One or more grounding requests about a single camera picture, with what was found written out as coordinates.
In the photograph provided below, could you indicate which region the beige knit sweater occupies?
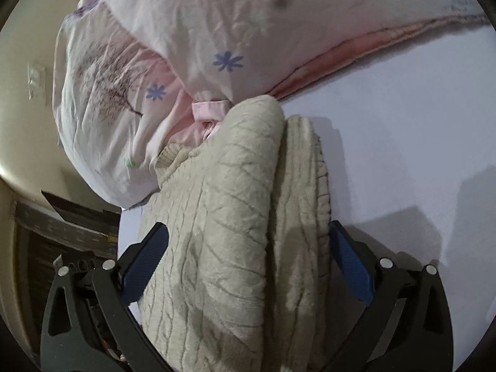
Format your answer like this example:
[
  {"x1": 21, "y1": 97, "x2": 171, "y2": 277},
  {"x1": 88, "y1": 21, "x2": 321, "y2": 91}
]
[{"x1": 139, "y1": 96, "x2": 331, "y2": 371}]

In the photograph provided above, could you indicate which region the pink floral pillow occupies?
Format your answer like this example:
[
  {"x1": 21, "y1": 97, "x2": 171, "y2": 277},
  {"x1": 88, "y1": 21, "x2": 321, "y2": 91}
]
[
  {"x1": 52, "y1": 0, "x2": 232, "y2": 209},
  {"x1": 78, "y1": 0, "x2": 487, "y2": 103}
]

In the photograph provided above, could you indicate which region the wooden bed frame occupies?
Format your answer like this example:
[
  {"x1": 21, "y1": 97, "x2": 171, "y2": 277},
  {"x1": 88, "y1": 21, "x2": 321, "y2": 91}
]
[{"x1": 13, "y1": 192, "x2": 120, "y2": 259}]

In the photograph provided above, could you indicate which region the white wall switch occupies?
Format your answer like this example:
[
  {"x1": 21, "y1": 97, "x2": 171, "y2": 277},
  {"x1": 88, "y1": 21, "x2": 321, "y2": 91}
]
[{"x1": 27, "y1": 62, "x2": 46, "y2": 104}]

